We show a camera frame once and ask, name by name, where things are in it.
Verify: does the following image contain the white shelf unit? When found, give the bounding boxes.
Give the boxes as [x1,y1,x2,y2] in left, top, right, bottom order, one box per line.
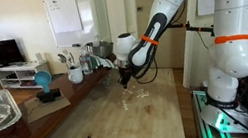
[0,56,54,96]

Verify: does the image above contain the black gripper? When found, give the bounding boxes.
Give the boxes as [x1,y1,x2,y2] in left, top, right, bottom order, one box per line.
[118,65,135,90]

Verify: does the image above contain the metal spoon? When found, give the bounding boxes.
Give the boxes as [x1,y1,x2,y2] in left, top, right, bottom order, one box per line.
[56,51,69,72]
[65,47,77,69]

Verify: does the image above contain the crumpled clear plastic wrap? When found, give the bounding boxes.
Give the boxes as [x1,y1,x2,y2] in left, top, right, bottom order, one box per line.
[99,73,115,88]

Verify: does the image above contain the green striped white towel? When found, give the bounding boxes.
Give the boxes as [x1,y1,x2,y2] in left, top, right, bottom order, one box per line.
[88,50,116,73]

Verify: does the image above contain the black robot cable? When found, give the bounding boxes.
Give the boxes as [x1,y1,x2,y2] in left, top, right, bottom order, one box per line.
[123,1,200,86]

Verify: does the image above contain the black mount rod orange ties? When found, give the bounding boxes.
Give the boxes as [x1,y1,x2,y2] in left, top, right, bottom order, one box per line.
[167,11,248,59]

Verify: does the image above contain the black block stand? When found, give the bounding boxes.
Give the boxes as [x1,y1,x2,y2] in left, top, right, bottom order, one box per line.
[35,87,63,105]

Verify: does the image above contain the clear plastic water bottle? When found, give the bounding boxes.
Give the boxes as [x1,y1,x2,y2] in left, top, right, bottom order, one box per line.
[77,45,95,76]

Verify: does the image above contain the clear pump sanitizer bottle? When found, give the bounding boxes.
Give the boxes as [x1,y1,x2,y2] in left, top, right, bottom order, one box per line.
[91,34,103,49]

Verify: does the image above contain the brown cardboard sheet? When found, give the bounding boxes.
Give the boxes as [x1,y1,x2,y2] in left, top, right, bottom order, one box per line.
[21,87,74,125]

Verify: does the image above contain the white ceramic mug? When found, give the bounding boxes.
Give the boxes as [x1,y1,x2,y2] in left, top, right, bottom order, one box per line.
[66,64,86,86]

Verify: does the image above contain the stainless steel mixing bowl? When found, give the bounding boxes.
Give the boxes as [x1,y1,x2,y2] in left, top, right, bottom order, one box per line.
[90,38,117,61]

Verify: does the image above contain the aluminium rail frame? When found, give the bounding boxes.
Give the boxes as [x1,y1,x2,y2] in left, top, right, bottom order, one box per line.
[190,84,236,138]

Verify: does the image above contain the white whiteboard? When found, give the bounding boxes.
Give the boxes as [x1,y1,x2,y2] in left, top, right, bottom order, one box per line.
[43,0,99,52]

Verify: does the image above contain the white flip chart paper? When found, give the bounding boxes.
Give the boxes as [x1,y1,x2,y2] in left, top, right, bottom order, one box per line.
[45,0,84,37]

